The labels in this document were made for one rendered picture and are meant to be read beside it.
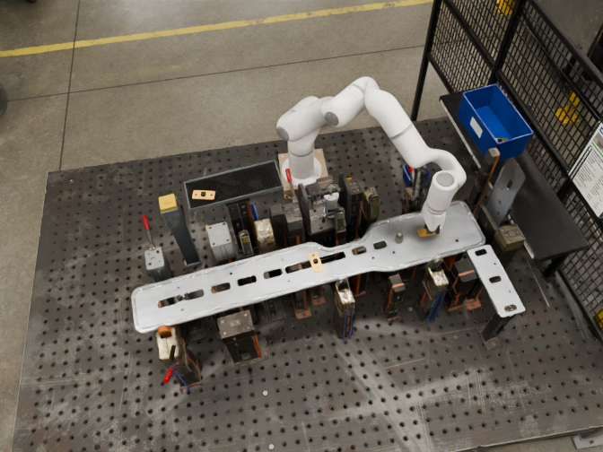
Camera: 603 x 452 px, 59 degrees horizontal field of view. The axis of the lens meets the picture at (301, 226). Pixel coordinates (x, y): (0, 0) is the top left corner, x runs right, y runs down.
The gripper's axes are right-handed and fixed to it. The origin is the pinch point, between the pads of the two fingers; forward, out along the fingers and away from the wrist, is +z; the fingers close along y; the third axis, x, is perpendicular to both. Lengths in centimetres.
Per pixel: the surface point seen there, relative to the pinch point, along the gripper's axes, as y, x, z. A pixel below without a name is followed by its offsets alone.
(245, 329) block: 20, -78, 0
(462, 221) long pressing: -0.3, 14.7, 3.3
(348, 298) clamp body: 19.8, -40.0, -1.3
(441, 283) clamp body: 24.2, -5.7, -1.4
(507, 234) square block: 12.9, 25.6, -2.8
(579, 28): -138, 171, 53
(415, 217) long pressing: -7.7, -2.1, 3.3
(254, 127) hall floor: -166, -44, 104
